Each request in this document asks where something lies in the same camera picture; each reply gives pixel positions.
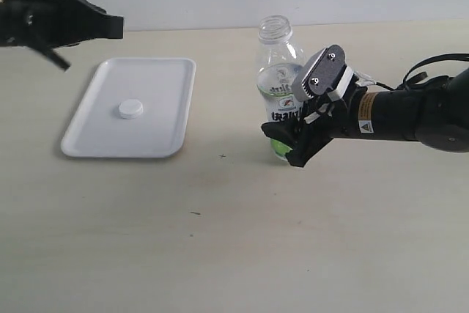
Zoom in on white rectangular plastic tray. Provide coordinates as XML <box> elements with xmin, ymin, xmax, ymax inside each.
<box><xmin>61</xmin><ymin>57</ymin><xmax>196</xmax><ymax>158</ymax></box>

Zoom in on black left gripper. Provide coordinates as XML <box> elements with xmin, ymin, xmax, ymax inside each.
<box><xmin>1</xmin><ymin>0</ymin><xmax>124</xmax><ymax>71</ymax></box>

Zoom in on clear plastic drink bottle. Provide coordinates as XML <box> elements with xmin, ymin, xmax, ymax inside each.
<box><xmin>256</xmin><ymin>15</ymin><xmax>308</xmax><ymax>161</ymax></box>

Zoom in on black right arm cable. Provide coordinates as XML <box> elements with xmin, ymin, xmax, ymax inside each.
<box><xmin>357</xmin><ymin>52</ymin><xmax>469</xmax><ymax>91</ymax></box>

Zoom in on white bottle cap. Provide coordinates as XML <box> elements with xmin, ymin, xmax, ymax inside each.
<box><xmin>118</xmin><ymin>99</ymin><xmax>144</xmax><ymax>119</ymax></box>

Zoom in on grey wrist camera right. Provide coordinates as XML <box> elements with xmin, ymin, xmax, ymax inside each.
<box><xmin>291</xmin><ymin>45</ymin><xmax>354</xmax><ymax>102</ymax></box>

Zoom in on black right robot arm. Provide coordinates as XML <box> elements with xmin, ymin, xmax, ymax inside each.
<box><xmin>261</xmin><ymin>70</ymin><xmax>468</xmax><ymax>167</ymax></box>

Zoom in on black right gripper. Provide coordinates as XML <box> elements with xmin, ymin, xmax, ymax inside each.
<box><xmin>261</xmin><ymin>87</ymin><xmax>367</xmax><ymax>167</ymax></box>

